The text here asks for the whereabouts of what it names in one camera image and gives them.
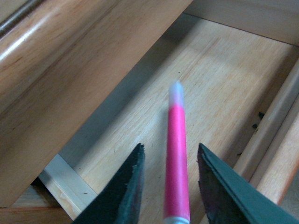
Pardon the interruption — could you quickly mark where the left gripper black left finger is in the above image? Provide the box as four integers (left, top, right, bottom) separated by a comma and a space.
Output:
73, 143, 145, 224

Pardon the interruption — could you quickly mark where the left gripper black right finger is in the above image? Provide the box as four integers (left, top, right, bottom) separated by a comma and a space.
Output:
197, 143, 299, 224

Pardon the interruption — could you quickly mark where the pink marker with white cap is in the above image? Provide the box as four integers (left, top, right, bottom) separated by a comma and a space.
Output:
164, 82, 190, 224

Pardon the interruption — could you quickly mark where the wooden top drawer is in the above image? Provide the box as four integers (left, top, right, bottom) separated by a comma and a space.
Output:
38, 0, 299, 224

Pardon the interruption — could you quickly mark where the wooden nightstand cabinet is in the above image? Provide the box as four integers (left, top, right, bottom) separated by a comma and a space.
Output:
0, 0, 191, 224

